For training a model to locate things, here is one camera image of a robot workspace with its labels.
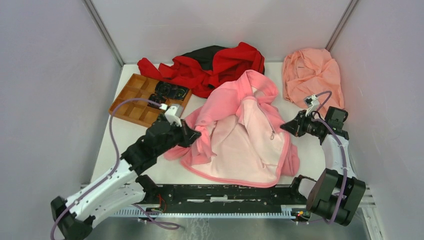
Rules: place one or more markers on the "rolled tie orange pattern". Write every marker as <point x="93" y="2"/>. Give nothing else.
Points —
<point x="155" y="100"/>

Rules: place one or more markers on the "wooden compartment tray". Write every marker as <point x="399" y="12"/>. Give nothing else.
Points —
<point x="138" y="112"/>

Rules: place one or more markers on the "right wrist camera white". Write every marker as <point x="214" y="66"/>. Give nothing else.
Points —
<point x="312" y="103"/>

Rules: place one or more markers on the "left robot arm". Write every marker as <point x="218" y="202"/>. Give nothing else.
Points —
<point x="124" y="183"/>

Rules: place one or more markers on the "pink jacket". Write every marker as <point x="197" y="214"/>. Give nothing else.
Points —
<point x="241" y="141"/>

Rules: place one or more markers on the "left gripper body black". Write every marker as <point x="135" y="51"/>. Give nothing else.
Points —
<point x="179" y="135"/>

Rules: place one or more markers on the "aluminium rail frame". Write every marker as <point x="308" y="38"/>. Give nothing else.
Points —
<point x="135" y="210"/>

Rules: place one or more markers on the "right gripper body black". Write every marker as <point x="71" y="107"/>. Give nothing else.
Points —
<point x="305" y="124"/>

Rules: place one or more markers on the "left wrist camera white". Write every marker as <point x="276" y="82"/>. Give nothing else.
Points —
<point x="173" y="113"/>

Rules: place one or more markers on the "peach orange garment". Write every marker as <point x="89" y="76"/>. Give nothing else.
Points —
<point x="311" y="71"/>

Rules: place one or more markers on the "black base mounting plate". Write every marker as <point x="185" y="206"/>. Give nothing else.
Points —
<point x="222" y="199"/>

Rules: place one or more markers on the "red and black jacket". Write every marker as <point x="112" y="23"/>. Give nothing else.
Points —
<point x="205" y="69"/>

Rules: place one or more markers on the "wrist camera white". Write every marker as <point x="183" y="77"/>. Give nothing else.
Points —
<point x="312" y="103"/>
<point x="173" y="113"/>

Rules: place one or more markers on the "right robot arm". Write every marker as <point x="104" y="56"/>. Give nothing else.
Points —
<point x="336" y="194"/>

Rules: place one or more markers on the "rolled tie yellow pattern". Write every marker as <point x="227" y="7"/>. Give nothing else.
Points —
<point x="171" y="91"/>

